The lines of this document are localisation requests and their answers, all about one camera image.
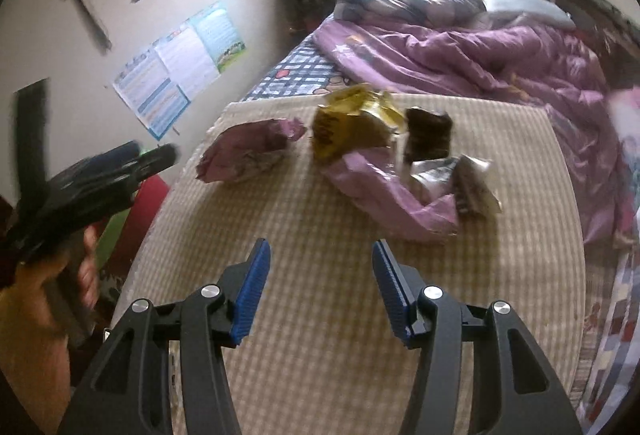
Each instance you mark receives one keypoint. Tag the wall poster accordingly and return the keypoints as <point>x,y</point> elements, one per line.
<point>175,60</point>

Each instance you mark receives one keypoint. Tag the person's left forearm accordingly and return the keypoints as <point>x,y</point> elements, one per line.
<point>35,380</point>

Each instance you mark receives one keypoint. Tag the person's left hand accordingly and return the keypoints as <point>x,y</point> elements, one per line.
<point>90,265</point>

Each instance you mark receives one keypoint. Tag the pink printed cloth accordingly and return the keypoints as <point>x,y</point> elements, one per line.
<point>625,115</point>

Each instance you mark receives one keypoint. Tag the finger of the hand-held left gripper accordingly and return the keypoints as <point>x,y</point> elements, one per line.
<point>155,160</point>
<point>112,155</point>

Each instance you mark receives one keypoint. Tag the dark brown snack wrapper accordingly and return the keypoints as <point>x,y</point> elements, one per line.
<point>430,135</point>

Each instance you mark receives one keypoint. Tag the purple snack wrapper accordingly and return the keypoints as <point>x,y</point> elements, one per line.
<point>240,150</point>

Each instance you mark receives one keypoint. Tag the pink plastic bag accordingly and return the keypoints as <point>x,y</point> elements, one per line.
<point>380,187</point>

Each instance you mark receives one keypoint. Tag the red bin with green rim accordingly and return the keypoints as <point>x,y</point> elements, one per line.
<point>150,200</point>

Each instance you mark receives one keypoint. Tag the dark wooden headboard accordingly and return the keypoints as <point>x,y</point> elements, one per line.
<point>600,15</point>

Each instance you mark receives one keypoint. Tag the purple duvet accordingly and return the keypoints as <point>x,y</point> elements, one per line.
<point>475,60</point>

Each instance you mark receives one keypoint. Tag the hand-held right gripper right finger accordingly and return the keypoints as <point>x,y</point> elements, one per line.
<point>392,290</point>

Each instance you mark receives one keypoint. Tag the floral patterned cloth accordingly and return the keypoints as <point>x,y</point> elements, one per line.
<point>112,287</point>

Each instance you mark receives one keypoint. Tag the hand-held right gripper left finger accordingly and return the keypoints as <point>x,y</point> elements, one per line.
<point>252,290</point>

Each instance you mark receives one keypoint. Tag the dark bedside shelf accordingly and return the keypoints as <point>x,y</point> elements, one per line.
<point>310,0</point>

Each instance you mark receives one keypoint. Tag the checkered bed sheet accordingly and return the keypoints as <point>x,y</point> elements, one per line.
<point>300,75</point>

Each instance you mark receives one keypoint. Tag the yellow gold snack wrapper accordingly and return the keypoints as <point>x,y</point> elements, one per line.
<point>350,125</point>

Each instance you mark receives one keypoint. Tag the pale pillow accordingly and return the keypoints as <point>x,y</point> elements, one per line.
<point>525,7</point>

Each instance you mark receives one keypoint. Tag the metal wall bracket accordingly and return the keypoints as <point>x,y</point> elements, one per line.
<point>90,15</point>

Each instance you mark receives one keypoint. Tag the silver white snack wrapper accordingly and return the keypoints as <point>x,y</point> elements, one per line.
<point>465,185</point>

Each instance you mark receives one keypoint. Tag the beige checkered mat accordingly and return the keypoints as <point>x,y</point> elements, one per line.
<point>320,225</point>

